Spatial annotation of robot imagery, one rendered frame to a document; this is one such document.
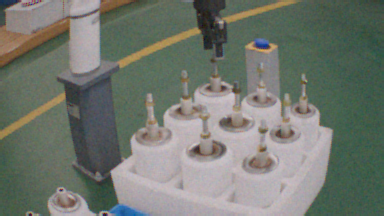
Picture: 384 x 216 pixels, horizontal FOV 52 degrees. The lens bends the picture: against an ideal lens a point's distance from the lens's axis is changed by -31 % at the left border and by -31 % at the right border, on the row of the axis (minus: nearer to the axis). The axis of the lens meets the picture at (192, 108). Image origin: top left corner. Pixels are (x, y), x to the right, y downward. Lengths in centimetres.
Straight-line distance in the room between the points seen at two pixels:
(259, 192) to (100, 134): 54
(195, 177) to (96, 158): 43
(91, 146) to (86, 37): 30
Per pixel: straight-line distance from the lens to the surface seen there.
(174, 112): 116
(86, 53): 128
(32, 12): 283
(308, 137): 115
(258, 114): 117
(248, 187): 95
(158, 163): 106
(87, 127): 133
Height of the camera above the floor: 77
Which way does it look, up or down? 26 degrees down
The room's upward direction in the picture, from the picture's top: 4 degrees counter-clockwise
